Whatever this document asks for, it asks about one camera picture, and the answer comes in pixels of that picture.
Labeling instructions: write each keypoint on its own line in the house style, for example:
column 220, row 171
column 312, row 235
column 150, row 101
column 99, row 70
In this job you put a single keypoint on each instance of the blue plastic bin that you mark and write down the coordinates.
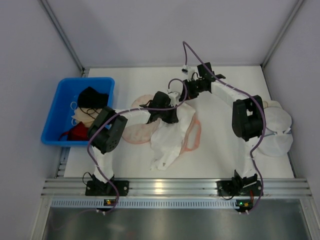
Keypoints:
column 59, row 118

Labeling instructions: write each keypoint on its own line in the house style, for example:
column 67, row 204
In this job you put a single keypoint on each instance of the white bra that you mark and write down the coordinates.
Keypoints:
column 169, row 140

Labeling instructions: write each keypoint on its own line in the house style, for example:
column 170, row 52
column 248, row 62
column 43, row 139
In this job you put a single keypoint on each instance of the aluminium front rail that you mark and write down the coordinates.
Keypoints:
column 274, row 188

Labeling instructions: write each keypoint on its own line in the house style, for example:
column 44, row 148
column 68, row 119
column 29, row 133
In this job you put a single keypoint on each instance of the pink mesh laundry bag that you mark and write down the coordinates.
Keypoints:
column 142, row 133

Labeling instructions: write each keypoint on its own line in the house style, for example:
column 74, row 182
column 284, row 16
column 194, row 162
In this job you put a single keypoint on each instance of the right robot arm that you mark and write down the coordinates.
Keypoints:
column 248, row 119

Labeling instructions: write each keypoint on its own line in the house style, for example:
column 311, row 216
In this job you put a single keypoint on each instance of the white blue mesh laundry bag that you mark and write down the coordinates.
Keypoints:
column 278, row 137

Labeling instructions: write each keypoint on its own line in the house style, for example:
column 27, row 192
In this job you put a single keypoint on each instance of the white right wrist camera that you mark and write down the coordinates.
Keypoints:
column 189, row 71

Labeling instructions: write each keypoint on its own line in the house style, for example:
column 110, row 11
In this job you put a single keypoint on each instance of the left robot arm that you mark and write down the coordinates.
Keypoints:
column 107, row 129

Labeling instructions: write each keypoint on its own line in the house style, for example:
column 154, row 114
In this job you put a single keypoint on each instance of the white slotted cable duct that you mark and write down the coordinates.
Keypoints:
column 150, row 203

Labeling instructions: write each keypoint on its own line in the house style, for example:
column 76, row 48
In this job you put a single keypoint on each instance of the red bra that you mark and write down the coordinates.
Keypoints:
column 76, row 133

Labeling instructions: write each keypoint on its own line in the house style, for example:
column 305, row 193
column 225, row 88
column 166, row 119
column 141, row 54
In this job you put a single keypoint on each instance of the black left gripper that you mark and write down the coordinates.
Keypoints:
column 164, row 117

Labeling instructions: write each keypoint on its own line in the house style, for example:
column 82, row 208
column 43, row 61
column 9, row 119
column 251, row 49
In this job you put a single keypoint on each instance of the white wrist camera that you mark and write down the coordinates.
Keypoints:
column 189, row 71
column 174, row 97

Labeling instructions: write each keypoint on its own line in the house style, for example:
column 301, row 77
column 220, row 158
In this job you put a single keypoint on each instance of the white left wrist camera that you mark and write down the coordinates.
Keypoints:
column 174, row 97

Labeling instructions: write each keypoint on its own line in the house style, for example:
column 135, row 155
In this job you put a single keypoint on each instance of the black bra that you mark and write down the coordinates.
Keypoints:
column 89, row 98

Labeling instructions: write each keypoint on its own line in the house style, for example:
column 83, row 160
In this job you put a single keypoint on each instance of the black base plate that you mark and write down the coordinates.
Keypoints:
column 229, row 188
column 100, row 189

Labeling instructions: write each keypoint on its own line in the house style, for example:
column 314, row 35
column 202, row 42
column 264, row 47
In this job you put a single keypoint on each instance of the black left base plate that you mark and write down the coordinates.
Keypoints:
column 100, row 189

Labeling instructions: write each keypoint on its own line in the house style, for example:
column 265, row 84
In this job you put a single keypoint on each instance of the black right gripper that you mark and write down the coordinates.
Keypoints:
column 189, row 89

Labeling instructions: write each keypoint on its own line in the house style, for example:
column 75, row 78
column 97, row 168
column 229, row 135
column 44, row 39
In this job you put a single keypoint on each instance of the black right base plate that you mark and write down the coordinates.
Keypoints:
column 229, row 188

